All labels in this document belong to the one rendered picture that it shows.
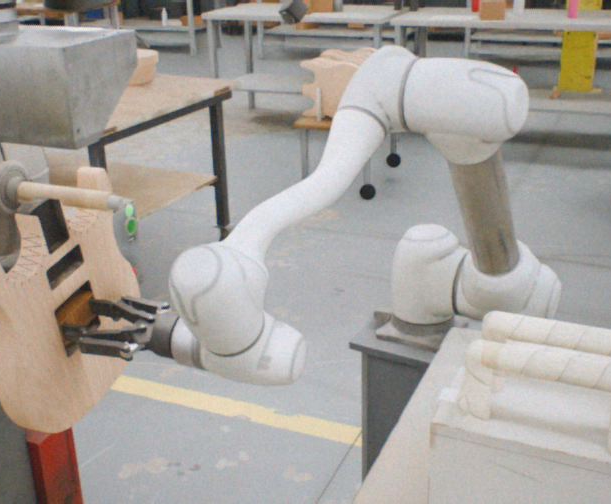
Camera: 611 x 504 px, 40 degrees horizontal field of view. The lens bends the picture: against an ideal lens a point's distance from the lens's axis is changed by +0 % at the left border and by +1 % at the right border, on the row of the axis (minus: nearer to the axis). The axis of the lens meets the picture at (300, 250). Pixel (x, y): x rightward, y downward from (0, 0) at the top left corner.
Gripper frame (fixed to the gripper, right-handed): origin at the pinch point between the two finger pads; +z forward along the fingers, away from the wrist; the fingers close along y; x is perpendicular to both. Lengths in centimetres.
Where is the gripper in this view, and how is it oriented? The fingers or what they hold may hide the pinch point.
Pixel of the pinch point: (80, 318)
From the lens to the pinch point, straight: 150.2
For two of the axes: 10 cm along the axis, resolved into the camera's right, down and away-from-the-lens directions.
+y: 3.9, -5.1, 7.7
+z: -9.2, -1.2, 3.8
